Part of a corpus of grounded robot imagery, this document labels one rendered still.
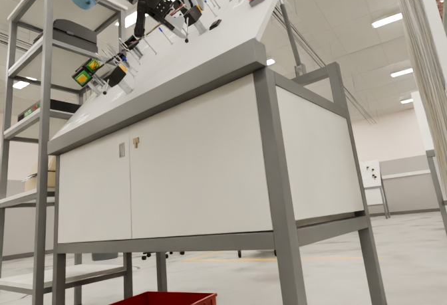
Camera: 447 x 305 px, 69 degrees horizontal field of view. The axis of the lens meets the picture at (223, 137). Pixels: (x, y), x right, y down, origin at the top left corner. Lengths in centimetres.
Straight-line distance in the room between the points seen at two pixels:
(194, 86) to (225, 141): 18
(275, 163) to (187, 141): 31
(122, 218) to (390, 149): 1125
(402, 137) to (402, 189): 170
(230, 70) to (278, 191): 33
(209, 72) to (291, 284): 56
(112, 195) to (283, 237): 71
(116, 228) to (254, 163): 62
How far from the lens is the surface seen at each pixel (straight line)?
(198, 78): 92
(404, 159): 1198
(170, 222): 101
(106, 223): 130
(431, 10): 119
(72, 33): 216
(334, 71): 138
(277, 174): 77
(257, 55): 82
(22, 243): 896
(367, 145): 1217
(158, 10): 114
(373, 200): 968
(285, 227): 76
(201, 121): 94
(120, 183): 123
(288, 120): 87
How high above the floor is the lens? 44
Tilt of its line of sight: 14 degrees up
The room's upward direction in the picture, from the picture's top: 6 degrees counter-clockwise
